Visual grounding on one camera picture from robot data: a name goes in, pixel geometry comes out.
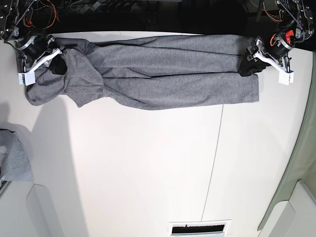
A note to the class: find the grey t-shirt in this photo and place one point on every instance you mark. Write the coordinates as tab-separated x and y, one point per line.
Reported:
154	73

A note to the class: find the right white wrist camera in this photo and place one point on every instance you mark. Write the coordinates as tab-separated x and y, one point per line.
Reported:
27	78

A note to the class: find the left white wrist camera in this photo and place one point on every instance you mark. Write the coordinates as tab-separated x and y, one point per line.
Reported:
285	78

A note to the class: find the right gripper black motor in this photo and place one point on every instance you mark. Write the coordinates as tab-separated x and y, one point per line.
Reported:
35	47

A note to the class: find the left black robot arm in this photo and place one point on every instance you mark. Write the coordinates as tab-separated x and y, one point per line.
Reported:
295	24

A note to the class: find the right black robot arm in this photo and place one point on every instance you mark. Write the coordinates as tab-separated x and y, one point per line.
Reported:
23	26

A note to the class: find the white vent slot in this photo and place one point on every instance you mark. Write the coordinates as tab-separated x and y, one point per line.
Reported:
199	229

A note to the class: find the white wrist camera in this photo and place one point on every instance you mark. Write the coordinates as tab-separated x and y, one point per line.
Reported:
285	78
27	78

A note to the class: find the grey folded cloth pile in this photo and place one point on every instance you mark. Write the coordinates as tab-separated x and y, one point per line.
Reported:
14	163

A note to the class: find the green-grey side panel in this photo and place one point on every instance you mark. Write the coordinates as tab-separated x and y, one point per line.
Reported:
292	210

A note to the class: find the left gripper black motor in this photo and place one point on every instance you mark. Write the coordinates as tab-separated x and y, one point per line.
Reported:
278	46

